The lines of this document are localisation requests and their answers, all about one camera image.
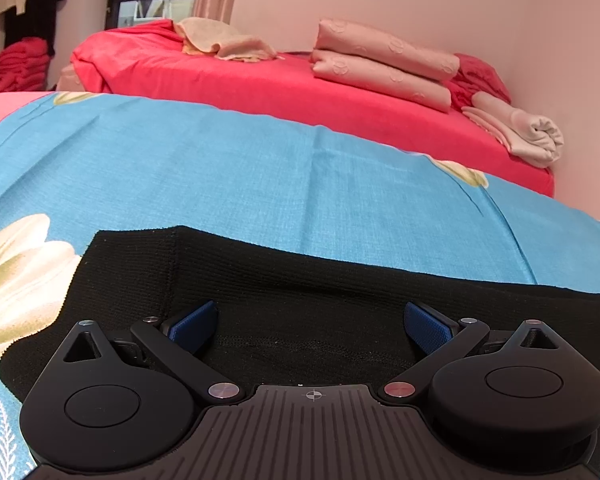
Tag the pink bed sheet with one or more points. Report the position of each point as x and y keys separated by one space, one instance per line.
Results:
x=2 y=110

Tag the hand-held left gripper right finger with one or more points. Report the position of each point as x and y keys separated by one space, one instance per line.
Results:
x=427 y=329

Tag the stack of red clothes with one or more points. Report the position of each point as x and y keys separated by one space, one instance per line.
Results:
x=22 y=65

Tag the dark hanging clothes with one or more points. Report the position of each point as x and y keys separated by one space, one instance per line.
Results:
x=35 y=15

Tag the red bed sheet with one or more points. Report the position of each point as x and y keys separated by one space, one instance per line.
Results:
x=300 y=100

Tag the blue floral bed sheet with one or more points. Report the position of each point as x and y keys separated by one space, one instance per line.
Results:
x=220 y=170

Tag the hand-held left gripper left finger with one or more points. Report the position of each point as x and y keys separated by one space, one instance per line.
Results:
x=194 y=329

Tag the cream rolled cloth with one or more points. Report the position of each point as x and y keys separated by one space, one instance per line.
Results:
x=520 y=132

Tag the red crumpled cloth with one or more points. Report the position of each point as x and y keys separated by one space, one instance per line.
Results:
x=482 y=77

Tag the black knit pants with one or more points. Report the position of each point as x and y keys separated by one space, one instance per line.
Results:
x=305 y=305

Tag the beige crumpled towel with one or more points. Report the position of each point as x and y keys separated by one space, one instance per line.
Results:
x=225 y=40

